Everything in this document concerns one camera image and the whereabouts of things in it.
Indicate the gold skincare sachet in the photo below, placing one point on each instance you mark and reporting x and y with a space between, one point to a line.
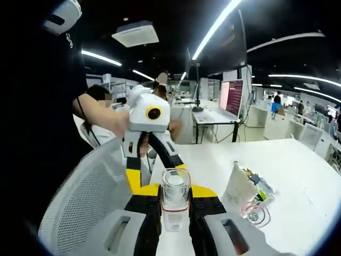
248 172

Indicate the open laptop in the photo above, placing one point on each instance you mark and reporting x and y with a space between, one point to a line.
231 97

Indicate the white background office chair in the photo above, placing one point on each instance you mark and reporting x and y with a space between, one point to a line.
310 136

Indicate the long ceiling light strip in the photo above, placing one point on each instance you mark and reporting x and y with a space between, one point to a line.
215 29

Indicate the person's left hand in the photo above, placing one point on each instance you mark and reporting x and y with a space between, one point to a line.
121 124

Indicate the green black skincare sachet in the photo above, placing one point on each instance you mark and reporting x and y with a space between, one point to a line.
265 193

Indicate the ceiling air conditioner unit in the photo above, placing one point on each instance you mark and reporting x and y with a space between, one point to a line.
136 34

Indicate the white pump skincare bottle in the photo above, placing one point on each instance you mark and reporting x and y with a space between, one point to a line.
175 197

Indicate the white worn device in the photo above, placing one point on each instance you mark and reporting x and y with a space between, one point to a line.
62 17

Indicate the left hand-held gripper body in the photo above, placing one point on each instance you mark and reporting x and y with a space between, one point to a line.
141 117

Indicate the grey mesh office chair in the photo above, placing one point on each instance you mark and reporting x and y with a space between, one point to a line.
88 192

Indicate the white skincare tube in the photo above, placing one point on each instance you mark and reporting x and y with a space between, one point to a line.
238 189

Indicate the dark blue skincare sachet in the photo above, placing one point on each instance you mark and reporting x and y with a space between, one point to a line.
256 178

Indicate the person's black clothing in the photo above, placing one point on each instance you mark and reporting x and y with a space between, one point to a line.
34 120

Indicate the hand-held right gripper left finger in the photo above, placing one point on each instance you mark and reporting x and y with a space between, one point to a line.
144 213

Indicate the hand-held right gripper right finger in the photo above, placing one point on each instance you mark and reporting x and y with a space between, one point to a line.
207 208

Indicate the black-framed standing desk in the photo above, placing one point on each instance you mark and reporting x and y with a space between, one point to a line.
213 122

